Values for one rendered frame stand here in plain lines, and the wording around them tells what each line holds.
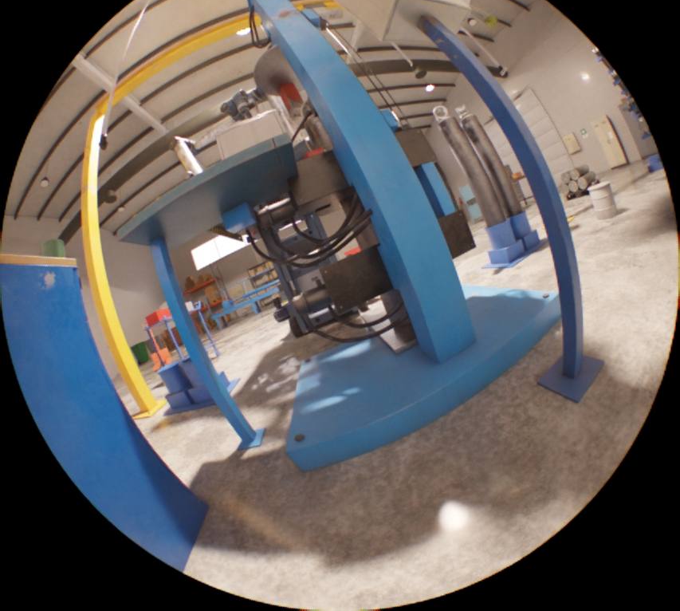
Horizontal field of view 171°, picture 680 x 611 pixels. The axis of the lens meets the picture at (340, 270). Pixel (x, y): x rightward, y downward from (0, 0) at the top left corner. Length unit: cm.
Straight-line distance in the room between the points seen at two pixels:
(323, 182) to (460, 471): 111
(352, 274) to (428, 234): 35
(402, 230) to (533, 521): 87
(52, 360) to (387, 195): 110
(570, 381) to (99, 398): 134
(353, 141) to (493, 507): 110
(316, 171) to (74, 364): 111
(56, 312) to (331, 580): 92
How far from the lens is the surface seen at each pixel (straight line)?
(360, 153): 80
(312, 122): 145
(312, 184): 99
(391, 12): 79
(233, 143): 84
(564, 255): 65
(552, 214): 63
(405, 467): 74
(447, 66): 958
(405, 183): 80
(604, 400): 81
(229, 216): 108
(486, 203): 224
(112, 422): 81
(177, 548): 91
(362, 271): 93
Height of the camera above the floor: 59
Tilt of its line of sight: 2 degrees down
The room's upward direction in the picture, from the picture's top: 23 degrees counter-clockwise
